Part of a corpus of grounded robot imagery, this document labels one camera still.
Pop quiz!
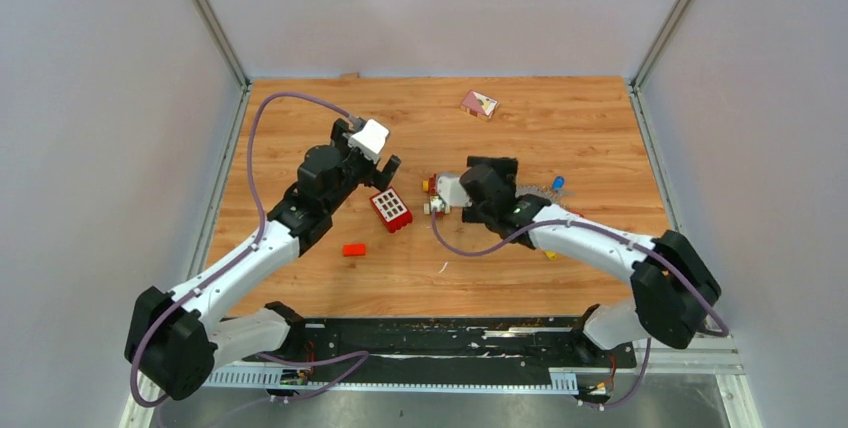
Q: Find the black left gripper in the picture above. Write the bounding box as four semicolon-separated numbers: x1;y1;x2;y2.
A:
325;119;400;214

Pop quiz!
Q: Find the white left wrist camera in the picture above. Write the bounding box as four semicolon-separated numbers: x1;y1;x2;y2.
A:
348;118;390;164

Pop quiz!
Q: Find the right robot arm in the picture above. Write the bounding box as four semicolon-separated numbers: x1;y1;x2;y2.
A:
437;156;729;366

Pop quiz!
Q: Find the aluminium frame post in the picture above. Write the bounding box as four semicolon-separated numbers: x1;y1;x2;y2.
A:
191;0;251;91
630;0;694;91

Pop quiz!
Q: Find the aluminium frame post right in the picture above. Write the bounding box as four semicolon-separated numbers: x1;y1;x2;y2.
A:
630;0;694;91

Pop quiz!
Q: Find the blue key tag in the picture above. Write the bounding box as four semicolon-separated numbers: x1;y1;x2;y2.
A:
551;176;565;191

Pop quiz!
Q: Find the aluminium frame post left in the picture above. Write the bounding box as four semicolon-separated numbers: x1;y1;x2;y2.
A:
191;0;251;91

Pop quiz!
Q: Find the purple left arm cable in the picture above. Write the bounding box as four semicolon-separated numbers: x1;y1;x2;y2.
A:
129;91;372;410

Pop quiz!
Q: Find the chain of metal keyrings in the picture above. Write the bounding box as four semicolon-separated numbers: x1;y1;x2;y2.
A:
515;183;576;214

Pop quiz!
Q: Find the red window toy brick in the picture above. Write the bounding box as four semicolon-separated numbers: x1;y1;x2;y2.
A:
369;187;413;233

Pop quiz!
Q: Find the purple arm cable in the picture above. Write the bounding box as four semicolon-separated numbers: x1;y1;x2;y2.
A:
430;209;730;411
129;91;372;410

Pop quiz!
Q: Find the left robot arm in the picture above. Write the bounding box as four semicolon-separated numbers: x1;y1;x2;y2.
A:
125;118;400;406

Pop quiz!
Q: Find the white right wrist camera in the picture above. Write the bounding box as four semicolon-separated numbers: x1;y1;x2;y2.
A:
435;172;472;208

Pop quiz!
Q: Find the small red toy brick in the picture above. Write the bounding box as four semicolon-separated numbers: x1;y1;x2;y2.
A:
342;243;367;258

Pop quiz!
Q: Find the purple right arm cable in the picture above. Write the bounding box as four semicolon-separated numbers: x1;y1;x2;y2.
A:
430;209;730;411

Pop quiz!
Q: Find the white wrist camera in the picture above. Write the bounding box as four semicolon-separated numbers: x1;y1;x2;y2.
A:
435;172;472;208
348;118;390;164

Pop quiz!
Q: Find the red patterned card box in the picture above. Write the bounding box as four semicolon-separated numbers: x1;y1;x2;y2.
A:
460;90;500;121

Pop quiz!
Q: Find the red toy brick car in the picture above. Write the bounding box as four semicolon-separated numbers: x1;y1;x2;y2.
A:
422;174;451;218

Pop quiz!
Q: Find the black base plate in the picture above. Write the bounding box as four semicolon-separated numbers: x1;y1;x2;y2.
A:
241;316;639;388

